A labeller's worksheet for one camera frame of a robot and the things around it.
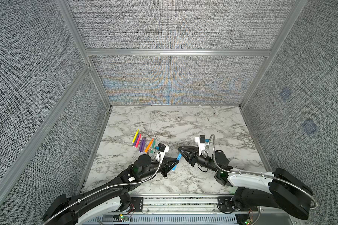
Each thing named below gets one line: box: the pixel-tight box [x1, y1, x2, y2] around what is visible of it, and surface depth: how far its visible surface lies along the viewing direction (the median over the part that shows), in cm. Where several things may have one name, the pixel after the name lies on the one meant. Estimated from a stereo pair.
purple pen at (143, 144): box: [141, 136, 146, 153], surface depth 99 cm
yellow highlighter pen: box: [131, 129, 140, 143], surface depth 102 cm
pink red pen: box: [135, 133, 143, 149], surface depth 99 cm
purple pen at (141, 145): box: [138, 136, 145, 153], surface depth 98 cm
